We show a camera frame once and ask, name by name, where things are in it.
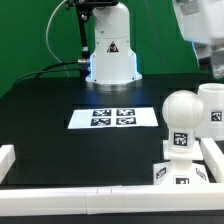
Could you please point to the marker sheet on table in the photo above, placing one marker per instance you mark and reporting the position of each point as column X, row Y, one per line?
column 113, row 118

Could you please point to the white front fence bar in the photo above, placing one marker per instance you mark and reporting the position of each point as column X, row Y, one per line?
column 113, row 199

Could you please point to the white left fence bar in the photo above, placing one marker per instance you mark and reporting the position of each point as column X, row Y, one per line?
column 7, row 158

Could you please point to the white right fence bar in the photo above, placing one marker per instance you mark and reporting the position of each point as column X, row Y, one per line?
column 214, row 158

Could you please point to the white fence bar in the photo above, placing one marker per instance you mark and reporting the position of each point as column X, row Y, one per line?
column 113, row 199
column 7, row 158
column 214, row 158

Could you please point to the white lamp bulb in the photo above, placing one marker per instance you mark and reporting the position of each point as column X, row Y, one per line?
column 183, row 111

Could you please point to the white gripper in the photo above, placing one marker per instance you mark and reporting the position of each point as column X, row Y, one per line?
column 202, row 22

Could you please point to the white square lamp base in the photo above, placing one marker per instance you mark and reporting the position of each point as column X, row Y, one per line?
column 180, row 167

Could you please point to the white lamp shade with markers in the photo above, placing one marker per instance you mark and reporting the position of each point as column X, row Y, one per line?
column 212, row 126

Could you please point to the black camera stand pole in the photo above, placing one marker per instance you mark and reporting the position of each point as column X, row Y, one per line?
column 82, row 30

